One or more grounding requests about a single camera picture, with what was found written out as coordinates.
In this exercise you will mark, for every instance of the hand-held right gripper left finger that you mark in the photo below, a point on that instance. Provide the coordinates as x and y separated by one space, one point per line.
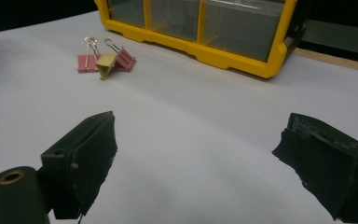
84 155

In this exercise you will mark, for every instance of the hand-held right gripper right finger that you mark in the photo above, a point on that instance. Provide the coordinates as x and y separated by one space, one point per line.
329 168

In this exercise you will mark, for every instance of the pink binder clip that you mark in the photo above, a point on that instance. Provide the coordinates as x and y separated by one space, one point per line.
126 60
83 63

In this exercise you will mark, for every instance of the yellow binder clip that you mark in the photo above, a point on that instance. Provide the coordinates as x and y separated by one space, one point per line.
105 63

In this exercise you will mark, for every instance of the yellow drawer cabinet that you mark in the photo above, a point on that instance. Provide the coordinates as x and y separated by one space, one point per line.
230 60

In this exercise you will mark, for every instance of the white table cover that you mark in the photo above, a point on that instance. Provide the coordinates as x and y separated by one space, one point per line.
183 124

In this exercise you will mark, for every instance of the wide clear plastic drawer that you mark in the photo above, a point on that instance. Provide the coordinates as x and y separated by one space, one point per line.
242 31

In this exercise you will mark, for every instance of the grey metal shelf frame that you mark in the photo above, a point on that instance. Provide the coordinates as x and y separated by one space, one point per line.
338 37

